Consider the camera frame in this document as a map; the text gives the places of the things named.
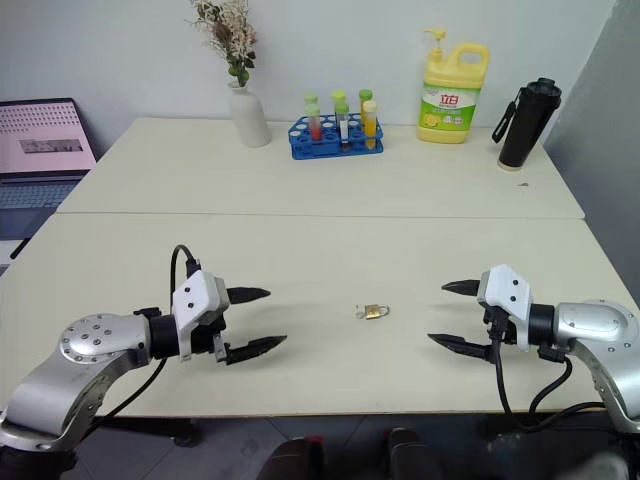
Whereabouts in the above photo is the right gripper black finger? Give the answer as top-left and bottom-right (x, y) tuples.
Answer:
(440, 279), (484, 301)
(427, 332), (494, 362)

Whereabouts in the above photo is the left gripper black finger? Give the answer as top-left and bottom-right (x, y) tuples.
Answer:
(228, 286), (272, 307)
(226, 334), (289, 366)

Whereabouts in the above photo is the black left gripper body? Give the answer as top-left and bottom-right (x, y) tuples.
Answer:
(191, 312), (233, 366)

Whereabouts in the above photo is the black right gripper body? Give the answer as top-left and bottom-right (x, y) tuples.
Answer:
(481, 302), (519, 347)

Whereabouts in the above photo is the black table leg caster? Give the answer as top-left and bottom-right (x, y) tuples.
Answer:
(171, 418), (202, 450)

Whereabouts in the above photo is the dark rounded shape red spot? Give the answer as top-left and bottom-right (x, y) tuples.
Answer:
(256, 435), (327, 480)

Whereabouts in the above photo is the blue test tube rack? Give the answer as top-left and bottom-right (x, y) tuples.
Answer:
(287, 113), (387, 163)

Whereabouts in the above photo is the white ceramic vase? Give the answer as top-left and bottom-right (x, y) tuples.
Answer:
(228, 81), (273, 149)

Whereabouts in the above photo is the green-capped tube red liquid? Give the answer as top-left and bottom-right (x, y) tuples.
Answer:
(305, 102), (323, 144)

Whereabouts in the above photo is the yellow dish soap pump bottle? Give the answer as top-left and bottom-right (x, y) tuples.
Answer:
(415, 27), (491, 147)

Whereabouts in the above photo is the yellow-capped tube yellow liquid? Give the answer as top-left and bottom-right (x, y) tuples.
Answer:
(361, 99), (379, 152)

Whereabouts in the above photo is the green-capped tube white label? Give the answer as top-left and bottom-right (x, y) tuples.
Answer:
(334, 101), (352, 150)

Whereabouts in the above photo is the green-capped tube orange liquid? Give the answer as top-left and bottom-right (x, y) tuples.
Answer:
(357, 87), (374, 132)

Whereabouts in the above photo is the open laptop computer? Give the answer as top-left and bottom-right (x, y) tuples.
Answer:
(0, 97), (99, 242)

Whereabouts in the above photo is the dried flower bunch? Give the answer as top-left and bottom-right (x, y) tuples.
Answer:
(186, 0), (259, 90)

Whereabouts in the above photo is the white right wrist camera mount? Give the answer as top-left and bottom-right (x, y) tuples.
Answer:
(476, 264), (533, 351)

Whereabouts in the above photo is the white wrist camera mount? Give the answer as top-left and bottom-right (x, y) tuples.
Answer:
(476, 264), (533, 351)
(171, 270), (232, 362)

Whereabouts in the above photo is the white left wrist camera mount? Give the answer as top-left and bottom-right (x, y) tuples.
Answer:
(171, 270), (232, 362)

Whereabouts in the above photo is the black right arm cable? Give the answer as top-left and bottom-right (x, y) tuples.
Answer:
(487, 324), (609, 434)

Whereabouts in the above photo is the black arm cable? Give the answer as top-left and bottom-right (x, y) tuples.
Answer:
(92, 243), (202, 426)
(487, 324), (609, 434)

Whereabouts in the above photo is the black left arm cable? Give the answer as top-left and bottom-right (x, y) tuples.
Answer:
(92, 243), (202, 426)

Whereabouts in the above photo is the black tumbler with strap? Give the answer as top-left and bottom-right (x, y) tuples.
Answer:
(491, 76), (564, 174)

